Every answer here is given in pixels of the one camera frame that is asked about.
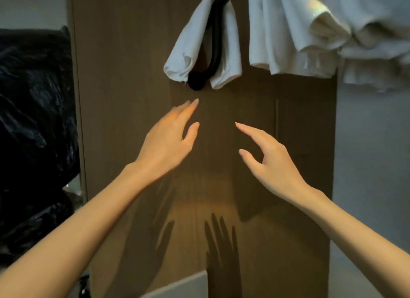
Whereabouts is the black towel rail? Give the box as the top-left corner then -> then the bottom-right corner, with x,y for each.
187,0 -> 241,92

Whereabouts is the person's left hand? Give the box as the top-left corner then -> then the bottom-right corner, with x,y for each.
133,98 -> 201,183

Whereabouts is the person's left forearm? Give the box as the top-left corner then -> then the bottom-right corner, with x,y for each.
0,162 -> 151,298

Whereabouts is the grey stone backsplash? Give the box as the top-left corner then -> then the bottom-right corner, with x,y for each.
139,269 -> 209,298

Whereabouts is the person's right hand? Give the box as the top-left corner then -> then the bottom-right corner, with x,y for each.
234,121 -> 321,209

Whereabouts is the person's right forearm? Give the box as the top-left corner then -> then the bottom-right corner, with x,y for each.
298,189 -> 410,298

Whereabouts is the wall mirror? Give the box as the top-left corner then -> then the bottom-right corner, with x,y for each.
0,0 -> 89,298

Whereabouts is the wooden back panel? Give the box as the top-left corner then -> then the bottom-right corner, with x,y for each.
65,0 -> 339,298

